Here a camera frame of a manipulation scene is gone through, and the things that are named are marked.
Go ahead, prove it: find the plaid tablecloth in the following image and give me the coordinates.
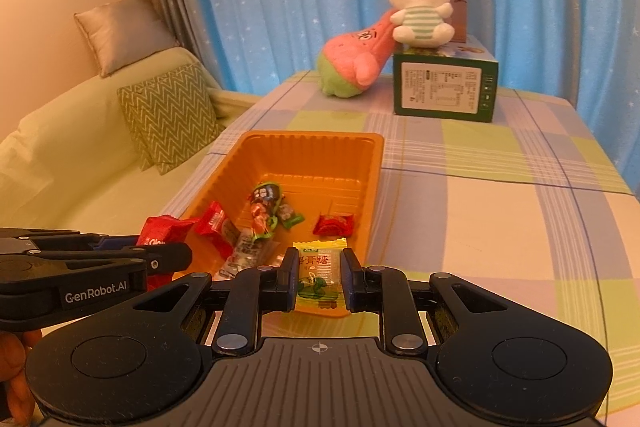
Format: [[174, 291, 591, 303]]
[[162, 72, 639, 426]]

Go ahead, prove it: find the yellow green candy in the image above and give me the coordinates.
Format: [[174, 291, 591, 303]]
[[293, 237, 347, 317]]

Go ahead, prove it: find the green white carton box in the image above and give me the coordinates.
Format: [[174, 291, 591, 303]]
[[393, 36, 499, 122]]

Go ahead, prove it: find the pink green star plush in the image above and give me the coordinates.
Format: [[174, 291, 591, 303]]
[[317, 10, 396, 98]]

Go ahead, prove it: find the green chevron cushion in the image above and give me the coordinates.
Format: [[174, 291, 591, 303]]
[[117, 63, 224, 174]]

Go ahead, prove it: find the cream sofa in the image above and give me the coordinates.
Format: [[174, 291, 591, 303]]
[[0, 45, 262, 235]]

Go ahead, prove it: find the red pillow snack packet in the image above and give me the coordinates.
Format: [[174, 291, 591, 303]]
[[193, 200, 240, 259]]

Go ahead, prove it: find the person left hand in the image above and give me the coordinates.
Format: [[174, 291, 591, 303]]
[[0, 329, 42, 426]]

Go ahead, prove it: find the grey silk cushion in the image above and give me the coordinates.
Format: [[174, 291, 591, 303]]
[[74, 0, 179, 78]]

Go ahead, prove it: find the clear dark printed snack pack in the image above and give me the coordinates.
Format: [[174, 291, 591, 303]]
[[213, 229, 272, 281]]

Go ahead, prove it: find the orange plastic tray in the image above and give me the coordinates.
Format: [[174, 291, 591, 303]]
[[177, 131, 384, 265]]

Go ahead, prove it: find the white bunny plush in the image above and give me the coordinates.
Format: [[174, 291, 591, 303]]
[[390, 0, 454, 49]]

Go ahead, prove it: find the green edged nut packet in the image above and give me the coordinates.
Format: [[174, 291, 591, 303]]
[[248, 182, 282, 239]]

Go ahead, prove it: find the red small candy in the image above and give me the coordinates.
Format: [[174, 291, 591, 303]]
[[312, 215, 355, 237]]

